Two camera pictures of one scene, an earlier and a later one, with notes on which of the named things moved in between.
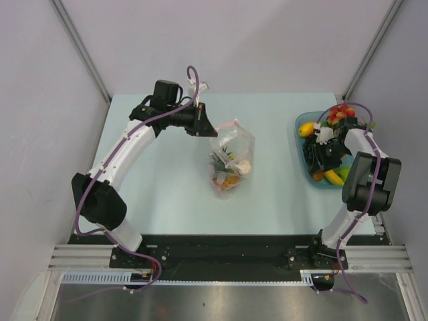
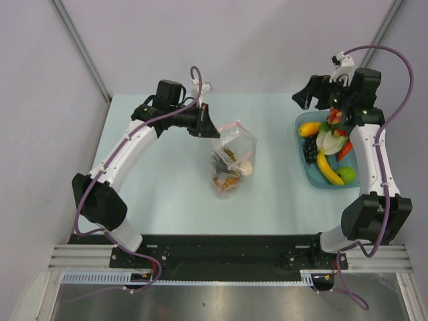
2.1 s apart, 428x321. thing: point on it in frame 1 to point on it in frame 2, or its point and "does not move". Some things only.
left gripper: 200,126 does not move
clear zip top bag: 231,158 does not move
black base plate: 227,257 does not move
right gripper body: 329,156 to 333,95
